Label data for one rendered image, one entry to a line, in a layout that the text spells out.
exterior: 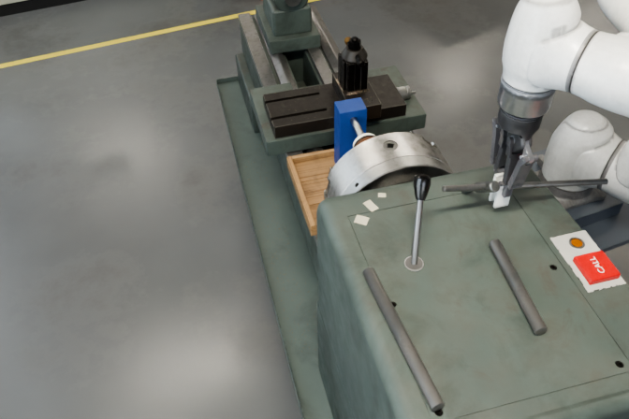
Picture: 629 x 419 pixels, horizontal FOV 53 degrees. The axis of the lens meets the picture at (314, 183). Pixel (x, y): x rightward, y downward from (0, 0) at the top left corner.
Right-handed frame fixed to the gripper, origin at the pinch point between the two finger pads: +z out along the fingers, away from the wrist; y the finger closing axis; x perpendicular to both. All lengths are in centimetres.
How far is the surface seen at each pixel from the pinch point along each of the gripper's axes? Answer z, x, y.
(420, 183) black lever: -8.7, 18.6, -2.5
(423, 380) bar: 3.4, 28.7, -32.5
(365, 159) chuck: 9.0, 19.3, 25.4
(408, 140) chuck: 7.7, 8.2, 27.6
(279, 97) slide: 34, 27, 89
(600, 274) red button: 4.3, -9.8, -20.9
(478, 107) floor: 131, -103, 182
